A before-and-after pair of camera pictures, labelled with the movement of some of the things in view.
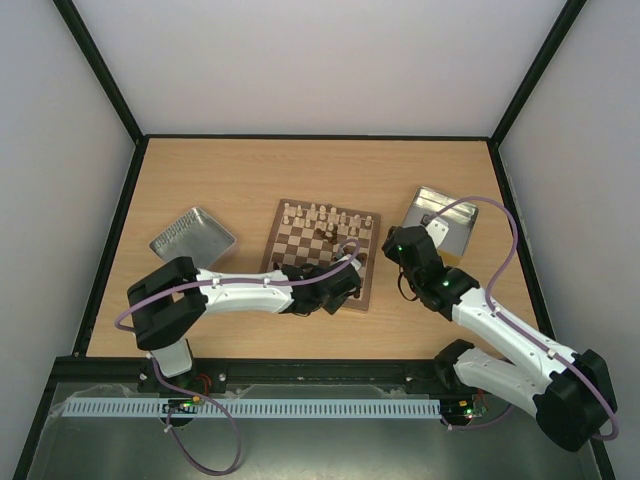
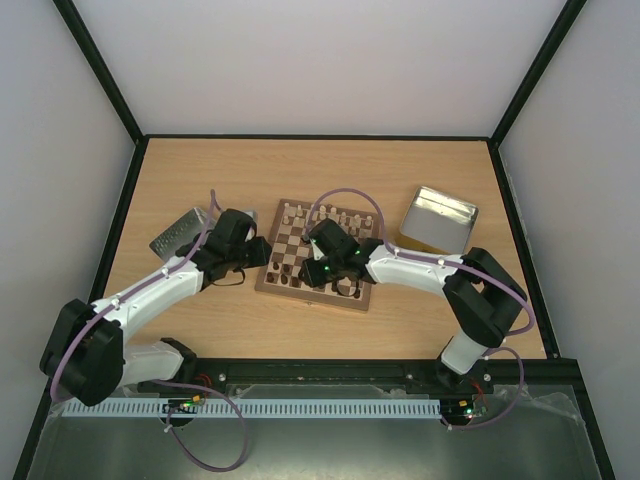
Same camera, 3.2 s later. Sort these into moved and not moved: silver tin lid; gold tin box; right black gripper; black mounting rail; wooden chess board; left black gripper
Moved: left black gripper; right black gripper
Not moved: silver tin lid; gold tin box; black mounting rail; wooden chess board
